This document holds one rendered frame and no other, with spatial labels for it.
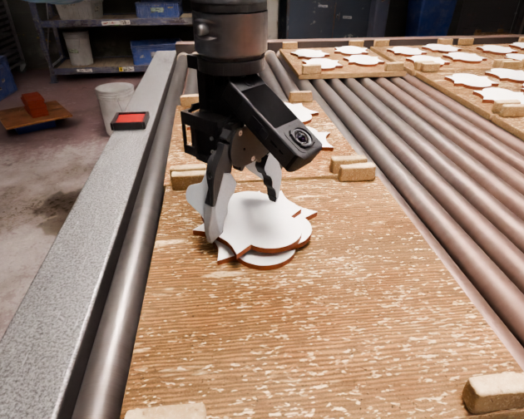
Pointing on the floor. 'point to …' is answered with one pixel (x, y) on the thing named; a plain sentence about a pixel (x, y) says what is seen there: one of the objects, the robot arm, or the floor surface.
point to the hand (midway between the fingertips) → (248, 220)
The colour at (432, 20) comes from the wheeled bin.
